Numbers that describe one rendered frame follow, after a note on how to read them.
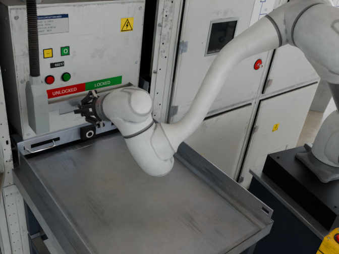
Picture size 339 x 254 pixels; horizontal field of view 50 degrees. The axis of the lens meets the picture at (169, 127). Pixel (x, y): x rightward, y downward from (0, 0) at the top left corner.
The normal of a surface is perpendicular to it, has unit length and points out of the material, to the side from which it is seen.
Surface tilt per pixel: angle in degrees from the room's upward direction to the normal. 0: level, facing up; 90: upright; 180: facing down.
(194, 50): 90
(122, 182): 0
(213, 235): 0
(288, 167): 2
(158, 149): 70
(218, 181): 90
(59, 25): 90
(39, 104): 90
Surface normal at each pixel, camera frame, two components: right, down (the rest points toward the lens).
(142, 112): 0.57, 0.07
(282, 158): 0.15, -0.83
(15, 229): 0.62, 0.48
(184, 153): -0.78, 0.25
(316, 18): -0.66, -0.47
